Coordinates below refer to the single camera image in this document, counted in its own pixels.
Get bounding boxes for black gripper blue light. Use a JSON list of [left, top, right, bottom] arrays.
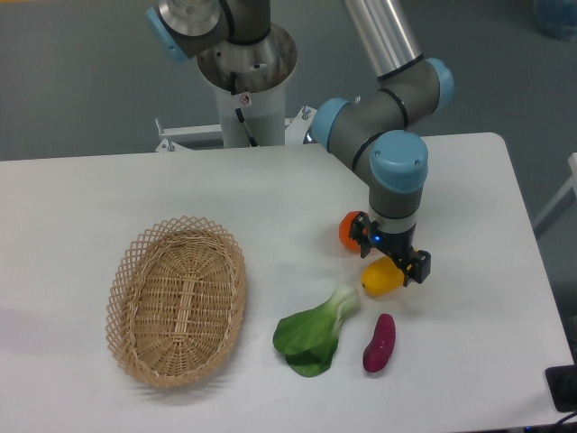
[[349, 212, 431, 287]]

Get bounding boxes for woven wicker basket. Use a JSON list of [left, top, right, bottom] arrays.
[[105, 216, 247, 388]]

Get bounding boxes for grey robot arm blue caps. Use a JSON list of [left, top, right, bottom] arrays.
[[146, 1, 454, 283]]

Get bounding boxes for yellow mango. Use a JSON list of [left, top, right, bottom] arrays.
[[361, 256, 405, 298]]

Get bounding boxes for purple sweet potato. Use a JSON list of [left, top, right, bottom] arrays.
[[362, 314, 396, 373]]

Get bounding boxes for green bok choy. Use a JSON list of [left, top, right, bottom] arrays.
[[272, 284, 360, 378]]

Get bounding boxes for white frame at right edge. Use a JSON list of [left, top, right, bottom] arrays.
[[532, 152, 576, 238]]

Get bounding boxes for white metal base frame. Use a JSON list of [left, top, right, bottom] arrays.
[[155, 106, 317, 152]]

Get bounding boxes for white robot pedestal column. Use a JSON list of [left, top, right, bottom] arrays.
[[214, 84, 286, 147]]

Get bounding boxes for black cable on pedestal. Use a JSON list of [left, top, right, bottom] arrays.
[[229, 71, 259, 148]]

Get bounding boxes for orange persimmon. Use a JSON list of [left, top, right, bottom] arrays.
[[338, 210, 361, 253]]

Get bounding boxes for black device at table edge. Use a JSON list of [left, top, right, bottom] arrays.
[[545, 364, 576, 412]]

